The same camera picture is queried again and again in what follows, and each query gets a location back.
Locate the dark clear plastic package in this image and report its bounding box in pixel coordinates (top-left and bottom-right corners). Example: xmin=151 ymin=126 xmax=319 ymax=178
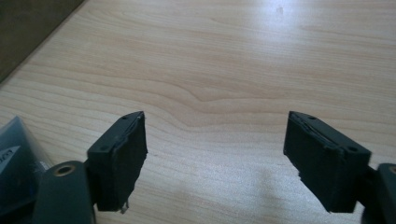
xmin=0 ymin=116 xmax=54 ymax=218

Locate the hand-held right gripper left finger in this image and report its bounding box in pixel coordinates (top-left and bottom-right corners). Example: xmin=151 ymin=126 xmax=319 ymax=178
xmin=84 ymin=110 xmax=149 ymax=215

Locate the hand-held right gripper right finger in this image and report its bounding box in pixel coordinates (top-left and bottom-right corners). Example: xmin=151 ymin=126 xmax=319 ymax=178
xmin=283 ymin=110 xmax=373 ymax=215

